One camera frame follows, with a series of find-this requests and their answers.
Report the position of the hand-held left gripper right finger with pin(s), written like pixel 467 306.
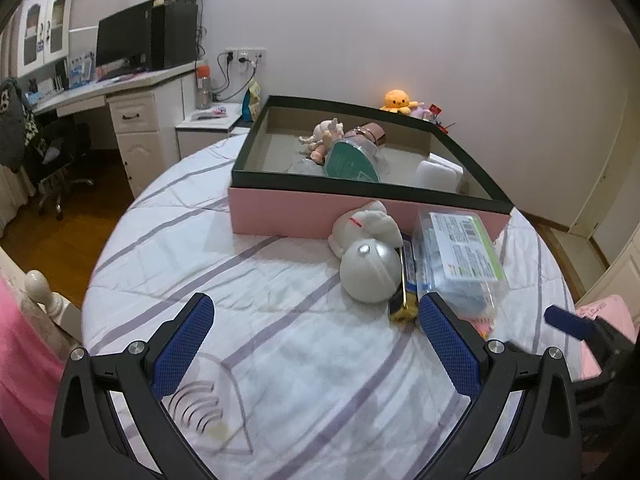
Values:
pixel 450 345

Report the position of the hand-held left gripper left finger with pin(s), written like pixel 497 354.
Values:
pixel 182 345

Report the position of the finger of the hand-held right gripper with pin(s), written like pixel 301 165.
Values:
pixel 565 320

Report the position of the clear plastic box with label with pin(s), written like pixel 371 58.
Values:
pixel 460 255

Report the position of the white round night light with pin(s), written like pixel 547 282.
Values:
pixel 367 272

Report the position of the white plush toy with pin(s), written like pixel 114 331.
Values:
pixel 372 225

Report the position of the pink box with black rim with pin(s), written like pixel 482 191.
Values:
pixel 280 210

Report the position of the white rectangular box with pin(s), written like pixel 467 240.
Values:
pixel 437 175

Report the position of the rose gold cup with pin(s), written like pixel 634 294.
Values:
pixel 370 132

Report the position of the big-headed pig doll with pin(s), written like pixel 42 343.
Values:
pixel 325 132

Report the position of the pink quilt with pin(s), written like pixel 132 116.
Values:
pixel 600 310

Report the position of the white door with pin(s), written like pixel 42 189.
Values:
pixel 600 185

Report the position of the white nightstand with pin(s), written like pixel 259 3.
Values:
pixel 200 140

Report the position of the white desk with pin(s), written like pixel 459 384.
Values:
pixel 150 125

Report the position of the cream curtain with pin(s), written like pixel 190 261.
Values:
pixel 12 195

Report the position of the black office chair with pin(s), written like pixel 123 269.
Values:
pixel 55 150

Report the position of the orange octopus plush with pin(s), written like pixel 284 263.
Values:
pixel 397 100

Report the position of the blue and yellow snack bag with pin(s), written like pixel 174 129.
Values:
pixel 252 102

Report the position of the water bottle with orange lid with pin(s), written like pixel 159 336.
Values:
pixel 202 87

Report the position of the grey hanging jacket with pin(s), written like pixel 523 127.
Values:
pixel 10 120

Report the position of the blue printed box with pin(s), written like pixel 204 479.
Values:
pixel 81 70

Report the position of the black computer tower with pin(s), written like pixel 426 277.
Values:
pixel 175 35

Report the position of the black computer monitor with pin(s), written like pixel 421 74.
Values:
pixel 122 35

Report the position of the white glass-door cabinet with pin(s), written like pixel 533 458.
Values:
pixel 60 35

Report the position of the cream bed post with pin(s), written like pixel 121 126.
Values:
pixel 40 285

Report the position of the white wall socket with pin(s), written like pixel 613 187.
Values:
pixel 245 55

